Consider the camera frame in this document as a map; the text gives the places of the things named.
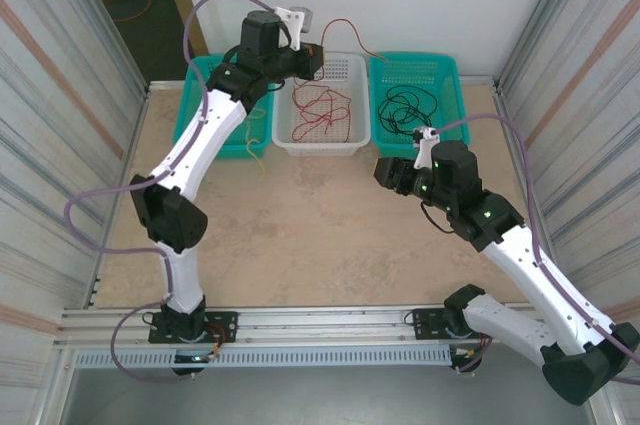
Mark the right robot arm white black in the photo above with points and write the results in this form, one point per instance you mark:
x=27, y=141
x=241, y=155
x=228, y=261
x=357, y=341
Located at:
x=540, y=285

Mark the white plastic basket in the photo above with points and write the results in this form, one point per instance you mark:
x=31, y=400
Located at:
x=340, y=140

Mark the teal plastic basket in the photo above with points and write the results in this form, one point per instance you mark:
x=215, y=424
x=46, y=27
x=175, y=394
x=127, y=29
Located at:
x=237, y=151
x=450, y=95

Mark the red black power lead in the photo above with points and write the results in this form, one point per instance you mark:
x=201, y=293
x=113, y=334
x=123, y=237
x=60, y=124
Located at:
x=470, y=352
x=220, y=332

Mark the black controller device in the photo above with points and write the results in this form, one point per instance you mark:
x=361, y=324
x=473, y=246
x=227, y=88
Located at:
x=190, y=365
x=465, y=362

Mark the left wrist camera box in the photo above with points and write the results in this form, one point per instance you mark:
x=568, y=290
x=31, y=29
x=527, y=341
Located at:
x=295, y=22

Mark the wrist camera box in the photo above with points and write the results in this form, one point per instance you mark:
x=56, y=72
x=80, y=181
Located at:
x=295, y=22
x=425, y=145

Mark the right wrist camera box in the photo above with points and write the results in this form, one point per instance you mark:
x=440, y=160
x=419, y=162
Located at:
x=425, y=145

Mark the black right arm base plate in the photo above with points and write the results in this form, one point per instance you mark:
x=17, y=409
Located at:
x=430, y=320

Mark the aluminium mounting rail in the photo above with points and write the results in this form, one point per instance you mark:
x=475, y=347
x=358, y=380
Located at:
x=325, y=325

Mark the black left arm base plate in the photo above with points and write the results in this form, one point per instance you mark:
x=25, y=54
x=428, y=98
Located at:
x=220, y=327

